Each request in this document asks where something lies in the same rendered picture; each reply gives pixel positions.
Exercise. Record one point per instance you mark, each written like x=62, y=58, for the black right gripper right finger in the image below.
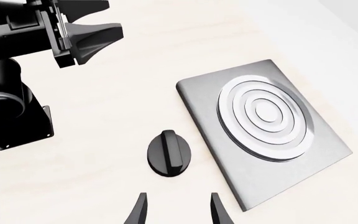
x=219, y=214

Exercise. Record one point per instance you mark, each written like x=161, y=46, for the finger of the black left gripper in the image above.
x=82, y=8
x=92, y=37

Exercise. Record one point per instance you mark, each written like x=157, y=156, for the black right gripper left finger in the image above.
x=138, y=213

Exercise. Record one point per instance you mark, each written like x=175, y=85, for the flat stove plate with rings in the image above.
x=259, y=170

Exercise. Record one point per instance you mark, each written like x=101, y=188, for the round black stove knob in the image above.
x=169, y=154

